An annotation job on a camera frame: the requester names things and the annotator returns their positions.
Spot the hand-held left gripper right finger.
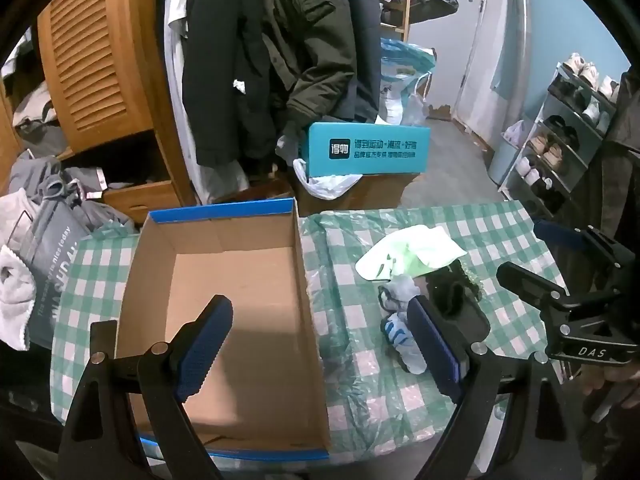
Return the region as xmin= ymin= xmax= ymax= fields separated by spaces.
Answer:
xmin=406 ymin=295 xmax=583 ymax=480

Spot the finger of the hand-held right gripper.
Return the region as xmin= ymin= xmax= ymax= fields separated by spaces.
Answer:
xmin=533 ymin=219 xmax=593 ymax=256
xmin=496 ymin=261 xmax=576 ymax=312

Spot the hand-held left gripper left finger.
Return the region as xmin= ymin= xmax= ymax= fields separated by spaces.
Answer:
xmin=60 ymin=294 xmax=236 ymax=480

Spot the blue white striped sock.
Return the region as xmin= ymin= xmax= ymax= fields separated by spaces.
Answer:
xmin=380 ymin=311 xmax=428 ymax=375

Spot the black fuzzy sock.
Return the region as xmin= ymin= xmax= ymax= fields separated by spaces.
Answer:
xmin=430 ymin=265 xmax=491 ymax=346

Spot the cardboard shoe box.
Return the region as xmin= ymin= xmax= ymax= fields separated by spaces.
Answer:
xmin=114 ymin=198 xmax=332 ymax=461

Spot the grey sock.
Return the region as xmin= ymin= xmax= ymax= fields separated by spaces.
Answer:
xmin=377 ymin=275 xmax=421 ymax=313

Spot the light green cloth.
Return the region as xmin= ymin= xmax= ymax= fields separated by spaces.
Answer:
xmin=355 ymin=225 xmax=468 ymax=282

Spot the person's right hand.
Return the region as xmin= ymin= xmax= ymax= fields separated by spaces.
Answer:
xmin=582 ymin=360 xmax=632 ymax=402

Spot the green checked tablecloth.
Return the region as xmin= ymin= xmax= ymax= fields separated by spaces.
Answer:
xmin=50 ymin=200 xmax=576 ymax=461

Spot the group of assorted shoes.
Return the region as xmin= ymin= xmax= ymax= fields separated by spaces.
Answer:
xmin=515 ymin=52 xmax=621 ymax=211

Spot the light blue bin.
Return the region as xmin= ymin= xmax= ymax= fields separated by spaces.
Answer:
xmin=487 ymin=132 xmax=523 ymax=186

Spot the grey shoe rack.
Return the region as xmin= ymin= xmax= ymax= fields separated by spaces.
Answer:
xmin=500 ymin=62 xmax=626 ymax=217

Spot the wooden wardrobe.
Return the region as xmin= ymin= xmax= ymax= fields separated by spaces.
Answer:
xmin=0 ymin=0 xmax=198 ymax=226

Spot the grey printed bag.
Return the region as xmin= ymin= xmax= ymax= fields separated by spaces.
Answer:
xmin=25 ymin=195 xmax=96 ymax=347

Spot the white towel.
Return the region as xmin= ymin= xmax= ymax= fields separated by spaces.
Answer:
xmin=0 ymin=245 xmax=38 ymax=352

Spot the teal printed box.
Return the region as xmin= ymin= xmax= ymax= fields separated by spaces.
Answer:
xmin=299 ymin=122 xmax=432 ymax=180

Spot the white plastic bag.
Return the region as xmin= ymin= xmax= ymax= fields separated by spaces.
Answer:
xmin=292 ymin=158 xmax=363 ymax=200

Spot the white door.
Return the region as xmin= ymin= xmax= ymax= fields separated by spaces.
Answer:
xmin=452 ymin=0 xmax=531 ymax=141

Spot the grey clothing pile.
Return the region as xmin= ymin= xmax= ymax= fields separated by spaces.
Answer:
xmin=7 ymin=157 xmax=136 ymax=233

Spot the blue plastic bag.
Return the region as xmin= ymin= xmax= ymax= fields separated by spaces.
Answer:
xmin=379 ymin=37 xmax=438 ymax=127

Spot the dark navy hanging coat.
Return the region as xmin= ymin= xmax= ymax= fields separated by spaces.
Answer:
xmin=340 ymin=0 xmax=383 ymax=123

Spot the black hanging coat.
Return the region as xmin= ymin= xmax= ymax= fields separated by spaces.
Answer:
xmin=182 ymin=0 xmax=281 ymax=167

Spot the white hanging garment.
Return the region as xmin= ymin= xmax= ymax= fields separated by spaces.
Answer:
xmin=159 ymin=0 xmax=201 ymax=203

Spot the wooden louvered wardrobe door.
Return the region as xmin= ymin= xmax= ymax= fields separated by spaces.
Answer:
xmin=37 ymin=0 xmax=167 ymax=153

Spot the olive green hanging jacket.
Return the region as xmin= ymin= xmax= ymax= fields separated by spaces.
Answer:
xmin=260 ymin=0 xmax=358 ymax=133

